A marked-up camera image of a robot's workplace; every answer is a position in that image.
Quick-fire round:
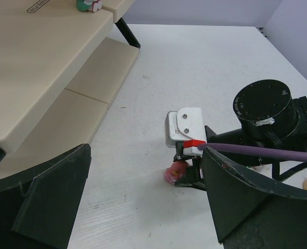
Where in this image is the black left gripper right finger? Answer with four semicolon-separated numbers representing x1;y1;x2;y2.
201;148;307;248

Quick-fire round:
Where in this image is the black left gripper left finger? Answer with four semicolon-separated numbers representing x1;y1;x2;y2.
0;144;91;248

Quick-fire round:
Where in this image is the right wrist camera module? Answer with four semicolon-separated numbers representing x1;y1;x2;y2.
165;107;207;156

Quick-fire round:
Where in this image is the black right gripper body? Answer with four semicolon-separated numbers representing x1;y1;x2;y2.
173;141;206;179

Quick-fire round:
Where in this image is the pink figure flower wreath toy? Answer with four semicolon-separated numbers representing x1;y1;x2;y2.
75;0;103;12

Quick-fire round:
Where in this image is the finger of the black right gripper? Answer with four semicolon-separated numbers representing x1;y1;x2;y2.
175;166;206;191

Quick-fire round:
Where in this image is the beige three-tier shelf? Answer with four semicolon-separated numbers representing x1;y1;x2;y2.
0;1;140;179

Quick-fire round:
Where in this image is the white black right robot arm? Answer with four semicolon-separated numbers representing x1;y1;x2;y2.
164;79;307;190

